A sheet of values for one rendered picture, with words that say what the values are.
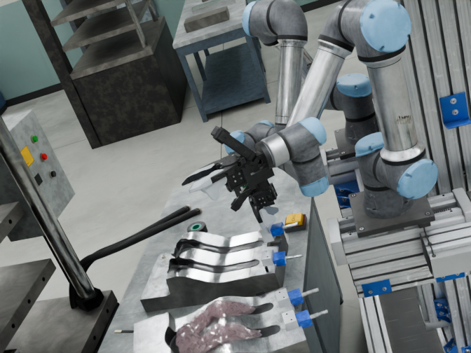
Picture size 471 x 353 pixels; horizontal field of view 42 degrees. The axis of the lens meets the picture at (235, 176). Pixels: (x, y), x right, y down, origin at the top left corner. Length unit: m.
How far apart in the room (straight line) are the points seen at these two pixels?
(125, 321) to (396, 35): 1.35
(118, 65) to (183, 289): 4.05
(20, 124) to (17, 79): 6.73
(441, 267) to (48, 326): 1.44
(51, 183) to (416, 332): 1.58
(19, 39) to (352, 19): 7.67
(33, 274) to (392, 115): 1.35
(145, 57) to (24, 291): 3.93
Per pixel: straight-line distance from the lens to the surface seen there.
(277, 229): 2.11
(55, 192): 2.52
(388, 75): 1.54
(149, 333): 1.95
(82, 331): 2.34
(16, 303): 2.18
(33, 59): 8.99
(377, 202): 1.83
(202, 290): 2.10
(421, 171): 1.65
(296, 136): 1.46
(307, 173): 1.51
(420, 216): 1.83
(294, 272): 2.13
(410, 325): 2.70
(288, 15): 1.97
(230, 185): 1.43
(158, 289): 2.20
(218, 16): 5.76
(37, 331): 2.48
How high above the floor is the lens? 2.07
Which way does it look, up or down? 27 degrees down
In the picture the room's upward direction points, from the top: 20 degrees counter-clockwise
